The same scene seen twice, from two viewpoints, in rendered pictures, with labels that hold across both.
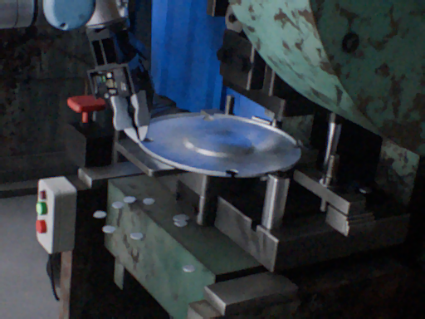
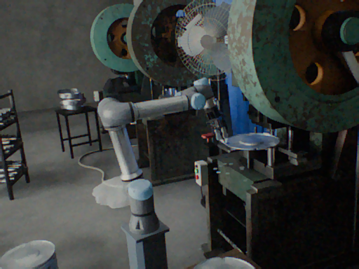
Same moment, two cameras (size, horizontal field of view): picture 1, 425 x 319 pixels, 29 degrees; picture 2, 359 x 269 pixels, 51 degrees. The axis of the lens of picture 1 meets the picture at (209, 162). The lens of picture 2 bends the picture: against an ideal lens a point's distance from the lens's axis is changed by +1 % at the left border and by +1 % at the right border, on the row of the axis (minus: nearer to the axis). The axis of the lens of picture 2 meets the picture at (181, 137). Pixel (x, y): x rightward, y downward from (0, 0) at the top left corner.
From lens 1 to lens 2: 0.58 m
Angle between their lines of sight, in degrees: 15
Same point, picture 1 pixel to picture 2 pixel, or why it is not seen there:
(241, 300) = (262, 187)
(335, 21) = (271, 94)
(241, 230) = (261, 167)
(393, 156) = (313, 139)
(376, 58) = (286, 103)
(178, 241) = (241, 174)
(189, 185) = (243, 156)
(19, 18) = (184, 107)
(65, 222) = (204, 174)
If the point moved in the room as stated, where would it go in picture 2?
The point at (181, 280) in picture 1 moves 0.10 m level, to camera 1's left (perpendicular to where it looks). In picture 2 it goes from (243, 186) to (224, 185)
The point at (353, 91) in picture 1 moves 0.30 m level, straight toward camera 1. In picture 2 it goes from (280, 113) to (267, 134)
